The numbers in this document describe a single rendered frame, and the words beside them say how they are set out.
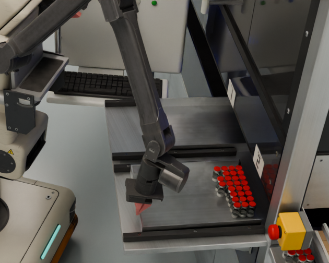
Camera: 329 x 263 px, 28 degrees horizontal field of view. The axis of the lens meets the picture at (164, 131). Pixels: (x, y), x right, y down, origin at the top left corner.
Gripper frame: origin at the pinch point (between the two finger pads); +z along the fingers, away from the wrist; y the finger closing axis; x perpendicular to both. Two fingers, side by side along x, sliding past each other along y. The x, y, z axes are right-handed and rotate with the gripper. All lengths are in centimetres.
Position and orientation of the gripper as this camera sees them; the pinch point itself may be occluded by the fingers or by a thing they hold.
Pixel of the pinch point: (137, 211)
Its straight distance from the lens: 184.6
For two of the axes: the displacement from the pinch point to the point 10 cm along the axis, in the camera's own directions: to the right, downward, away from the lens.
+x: -0.9, -6.2, 7.8
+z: -2.4, 7.7, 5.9
